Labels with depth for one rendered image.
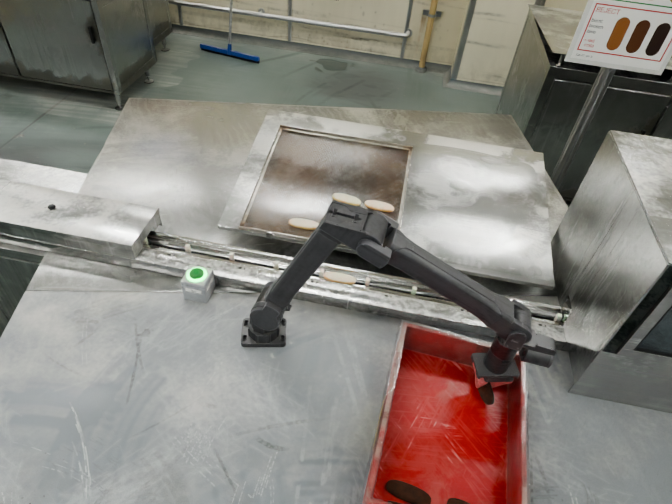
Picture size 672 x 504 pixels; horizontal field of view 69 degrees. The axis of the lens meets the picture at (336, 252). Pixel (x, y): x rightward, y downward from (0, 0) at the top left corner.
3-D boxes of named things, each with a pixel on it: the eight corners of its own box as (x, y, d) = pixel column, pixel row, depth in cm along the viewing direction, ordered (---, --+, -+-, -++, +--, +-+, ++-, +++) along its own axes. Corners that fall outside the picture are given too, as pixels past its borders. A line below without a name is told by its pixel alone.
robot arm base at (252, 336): (240, 347, 130) (285, 347, 131) (238, 328, 124) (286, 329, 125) (243, 321, 136) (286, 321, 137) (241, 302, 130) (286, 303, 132)
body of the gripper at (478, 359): (518, 379, 116) (528, 362, 111) (476, 380, 115) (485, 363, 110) (509, 356, 121) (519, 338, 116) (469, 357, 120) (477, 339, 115)
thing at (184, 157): (100, 425, 195) (25, 290, 138) (160, 231, 278) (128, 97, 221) (532, 419, 211) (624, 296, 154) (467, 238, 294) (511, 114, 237)
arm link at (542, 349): (511, 301, 108) (511, 331, 102) (564, 314, 107) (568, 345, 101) (495, 333, 117) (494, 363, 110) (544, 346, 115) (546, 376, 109)
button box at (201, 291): (183, 306, 142) (177, 281, 135) (193, 287, 148) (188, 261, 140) (210, 312, 142) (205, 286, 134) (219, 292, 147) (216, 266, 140)
